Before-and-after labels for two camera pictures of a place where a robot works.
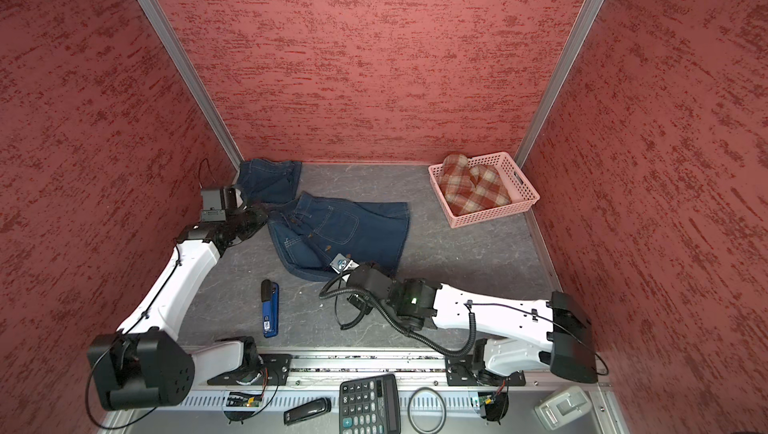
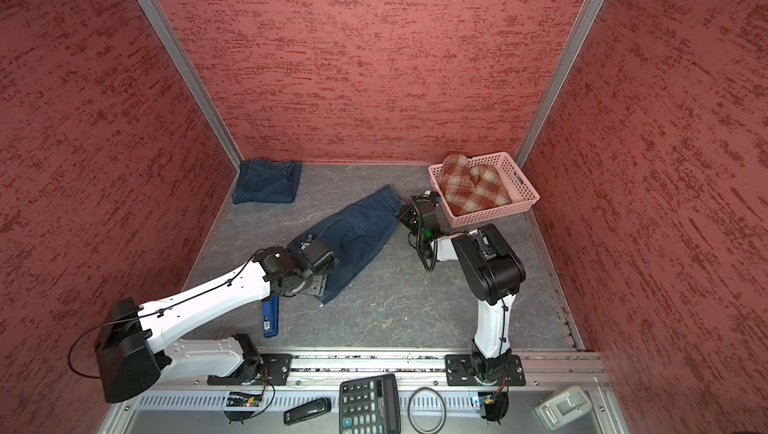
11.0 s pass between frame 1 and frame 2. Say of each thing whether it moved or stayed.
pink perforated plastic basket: stayed
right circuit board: stayed
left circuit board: stayed
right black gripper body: moved
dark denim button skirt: stayed
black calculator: stayed
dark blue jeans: moved
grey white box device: stayed
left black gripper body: moved
